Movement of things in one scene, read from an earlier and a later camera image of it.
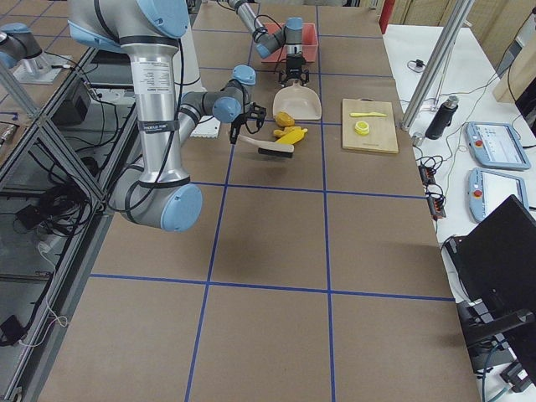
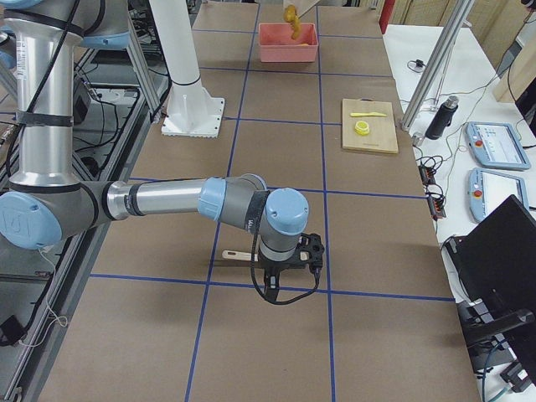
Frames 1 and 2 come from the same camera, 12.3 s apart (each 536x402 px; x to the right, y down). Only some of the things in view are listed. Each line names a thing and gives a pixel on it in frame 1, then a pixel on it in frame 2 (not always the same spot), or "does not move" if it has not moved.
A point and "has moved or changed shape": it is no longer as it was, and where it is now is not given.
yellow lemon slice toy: x=362 y=127 does not move
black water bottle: x=442 y=118 does not move
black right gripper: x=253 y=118 -> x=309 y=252
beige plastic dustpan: x=300 y=101 -> x=312 y=9
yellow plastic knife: x=370 y=114 does not move
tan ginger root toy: x=279 y=133 has moved or changed shape
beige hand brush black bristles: x=282 y=150 -> x=240 y=255
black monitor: x=496 y=264 does not move
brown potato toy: x=284 y=120 -> x=290 y=13
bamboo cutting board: x=368 y=125 does not move
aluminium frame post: x=443 y=43 does not move
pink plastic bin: x=310 y=43 does not move
